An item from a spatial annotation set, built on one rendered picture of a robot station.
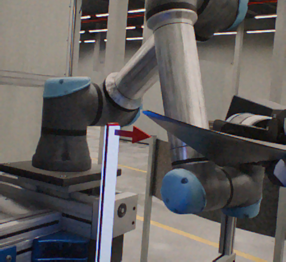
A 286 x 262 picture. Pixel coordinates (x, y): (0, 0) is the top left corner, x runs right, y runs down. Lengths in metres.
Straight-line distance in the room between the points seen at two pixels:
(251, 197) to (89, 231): 0.38
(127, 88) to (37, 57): 1.44
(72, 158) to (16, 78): 1.37
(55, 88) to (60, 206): 0.28
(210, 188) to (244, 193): 0.09
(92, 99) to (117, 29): 6.24
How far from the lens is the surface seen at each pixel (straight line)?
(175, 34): 0.77
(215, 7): 0.87
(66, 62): 2.63
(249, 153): 0.57
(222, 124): 0.63
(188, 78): 0.74
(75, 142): 1.06
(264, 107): 1.09
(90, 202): 1.00
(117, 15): 7.32
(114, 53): 7.23
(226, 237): 1.11
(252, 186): 0.81
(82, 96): 1.06
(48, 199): 1.07
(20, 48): 2.39
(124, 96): 1.08
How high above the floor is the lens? 1.23
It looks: 3 degrees down
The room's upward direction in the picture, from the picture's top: 4 degrees clockwise
